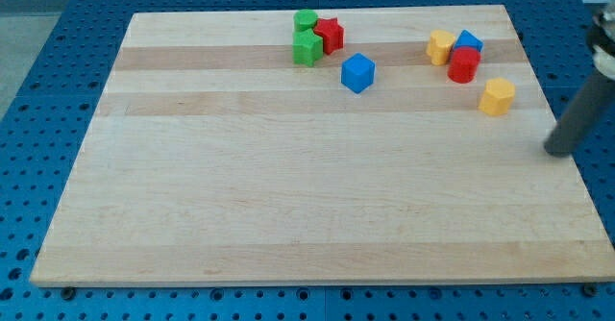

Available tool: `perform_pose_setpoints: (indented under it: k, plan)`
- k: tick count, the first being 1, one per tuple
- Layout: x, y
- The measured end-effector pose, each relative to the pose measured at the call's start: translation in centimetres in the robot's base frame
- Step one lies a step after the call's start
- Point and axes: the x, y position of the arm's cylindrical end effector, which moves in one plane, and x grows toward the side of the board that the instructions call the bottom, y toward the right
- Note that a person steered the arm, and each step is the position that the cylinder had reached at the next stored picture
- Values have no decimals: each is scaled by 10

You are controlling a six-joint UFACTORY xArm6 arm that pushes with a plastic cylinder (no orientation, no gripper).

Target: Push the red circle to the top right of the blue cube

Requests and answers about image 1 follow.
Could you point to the red cylinder block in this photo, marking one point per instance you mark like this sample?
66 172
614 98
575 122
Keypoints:
464 64

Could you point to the robot arm end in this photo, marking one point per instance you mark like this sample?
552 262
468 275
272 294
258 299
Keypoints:
600 40

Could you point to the blue cube block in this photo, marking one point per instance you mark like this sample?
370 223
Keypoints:
357 73

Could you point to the wooden board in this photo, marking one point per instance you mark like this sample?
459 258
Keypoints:
212 159

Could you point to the green star block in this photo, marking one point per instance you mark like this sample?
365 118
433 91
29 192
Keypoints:
307 48

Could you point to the red star block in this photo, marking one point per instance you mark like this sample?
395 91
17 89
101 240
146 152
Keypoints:
332 34

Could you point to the green cylinder block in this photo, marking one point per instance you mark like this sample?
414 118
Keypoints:
304 19

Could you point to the yellow heart block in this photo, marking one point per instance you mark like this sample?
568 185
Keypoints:
439 46

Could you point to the blue triangle block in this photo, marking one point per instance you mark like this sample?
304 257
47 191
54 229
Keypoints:
467 39

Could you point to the yellow hexagon block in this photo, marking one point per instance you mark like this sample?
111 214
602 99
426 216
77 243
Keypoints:
497 97

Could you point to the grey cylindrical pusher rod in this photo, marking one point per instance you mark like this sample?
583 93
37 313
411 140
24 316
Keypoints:
582 114

